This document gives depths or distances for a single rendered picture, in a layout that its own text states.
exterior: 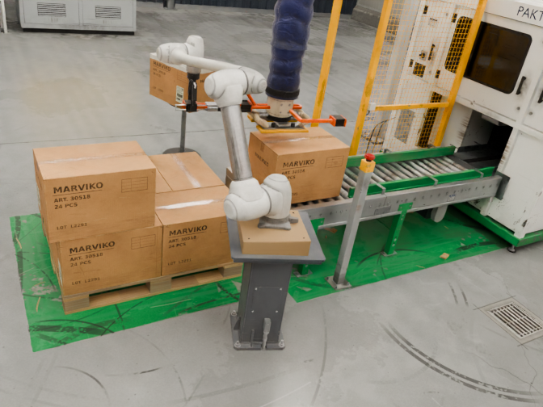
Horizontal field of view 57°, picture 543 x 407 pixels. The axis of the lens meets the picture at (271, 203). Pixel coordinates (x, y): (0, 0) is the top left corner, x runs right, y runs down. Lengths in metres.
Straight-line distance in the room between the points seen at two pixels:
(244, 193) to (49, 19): 8.11
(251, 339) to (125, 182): 1.18
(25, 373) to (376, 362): 2.00
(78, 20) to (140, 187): 7.54
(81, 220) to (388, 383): 2.00
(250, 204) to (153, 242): 0.92
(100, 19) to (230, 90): 8.01
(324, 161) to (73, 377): 2.05
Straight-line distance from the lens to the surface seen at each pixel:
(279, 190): 2.60
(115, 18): 10.43
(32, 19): 10.23
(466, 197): 4.59
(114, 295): 3.45
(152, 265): 3.32
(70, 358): 3.13
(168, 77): 4.93
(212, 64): 2.83
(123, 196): 2.98
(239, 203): 2.48
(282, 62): 3.20
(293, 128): 3.32
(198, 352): 3.11
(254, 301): 2.94
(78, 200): 2.93
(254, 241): 2.57
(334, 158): 3.57
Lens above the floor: 2.25
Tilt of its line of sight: 29 degrees down
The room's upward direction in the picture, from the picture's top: 9 degrees clockwise
